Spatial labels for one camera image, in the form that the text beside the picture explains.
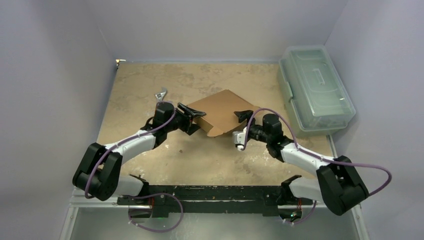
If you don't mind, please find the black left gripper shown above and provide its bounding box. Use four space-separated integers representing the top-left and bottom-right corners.
164 103 205 134

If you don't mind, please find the brown cardboard box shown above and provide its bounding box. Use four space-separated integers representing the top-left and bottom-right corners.
188 89 258 137

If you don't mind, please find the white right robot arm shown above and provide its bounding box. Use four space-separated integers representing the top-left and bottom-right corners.
232 110 371 216

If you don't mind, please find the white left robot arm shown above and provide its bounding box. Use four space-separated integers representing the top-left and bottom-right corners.
72 101 206 205

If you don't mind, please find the red adjustable wrench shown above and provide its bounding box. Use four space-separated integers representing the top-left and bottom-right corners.
154 87 168 103

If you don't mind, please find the clear plastic bin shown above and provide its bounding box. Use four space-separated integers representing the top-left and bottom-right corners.
277 45 356 138

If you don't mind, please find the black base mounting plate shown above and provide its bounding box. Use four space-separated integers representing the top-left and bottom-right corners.
117 185 313 218

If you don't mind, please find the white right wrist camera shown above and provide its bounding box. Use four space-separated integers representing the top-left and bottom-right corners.
232 127 248 152

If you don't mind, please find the aluminium frame rail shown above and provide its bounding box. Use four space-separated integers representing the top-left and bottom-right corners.
60 189 370 240

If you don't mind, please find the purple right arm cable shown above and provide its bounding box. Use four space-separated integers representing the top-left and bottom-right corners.
241 107 393 197

